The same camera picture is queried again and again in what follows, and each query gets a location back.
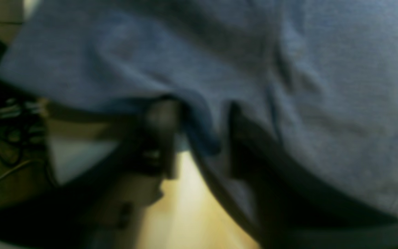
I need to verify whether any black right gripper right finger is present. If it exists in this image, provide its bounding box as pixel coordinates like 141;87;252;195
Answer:
229;103;398;249

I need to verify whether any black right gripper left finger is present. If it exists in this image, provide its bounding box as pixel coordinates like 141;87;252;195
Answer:
0;99;182;249

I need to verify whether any blue T-shirt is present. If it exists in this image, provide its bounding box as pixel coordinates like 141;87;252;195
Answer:
0;0;398;222

